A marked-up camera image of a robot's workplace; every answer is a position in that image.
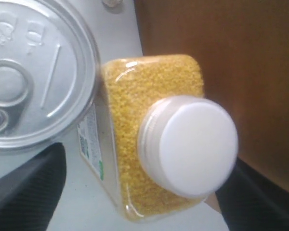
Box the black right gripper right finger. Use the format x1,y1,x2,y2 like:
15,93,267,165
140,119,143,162
216,159,289,231

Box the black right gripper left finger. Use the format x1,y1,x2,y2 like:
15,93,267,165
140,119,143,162
0,142,66,231

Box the yellow millet bottle white cap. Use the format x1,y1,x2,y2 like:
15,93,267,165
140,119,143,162
77,54,238,222

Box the clear can dark contents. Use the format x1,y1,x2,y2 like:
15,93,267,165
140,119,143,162
0,0,101,150

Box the brown paper shopping bag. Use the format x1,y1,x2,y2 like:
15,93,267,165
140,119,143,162
134,0,289,192

